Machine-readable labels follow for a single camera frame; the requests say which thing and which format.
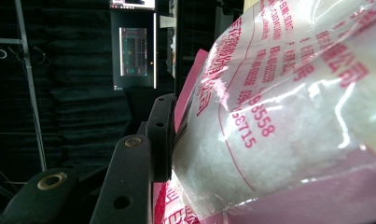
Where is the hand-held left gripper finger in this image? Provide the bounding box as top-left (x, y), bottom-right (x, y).
top-left (89, 92), bottom-right (176, 224)

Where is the pink printed plastic bag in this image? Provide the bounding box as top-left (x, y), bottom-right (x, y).
top-left (152, 0), bottom-right (376, 224)

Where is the dark curtain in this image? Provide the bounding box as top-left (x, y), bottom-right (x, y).
top-left (0, 0), bottom-right (177, 200)

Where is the dark screen computer monitor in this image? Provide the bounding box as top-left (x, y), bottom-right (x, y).
top-left (110, 11), bottom-right (158, 91)

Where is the grey metal stand pole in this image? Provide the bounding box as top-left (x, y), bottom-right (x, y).
top-left (0, 0), bottom-right (49, 173)

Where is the bright screen computer monitor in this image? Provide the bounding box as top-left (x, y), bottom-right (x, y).
top-left (109, 0), bottom-right (157, 11)

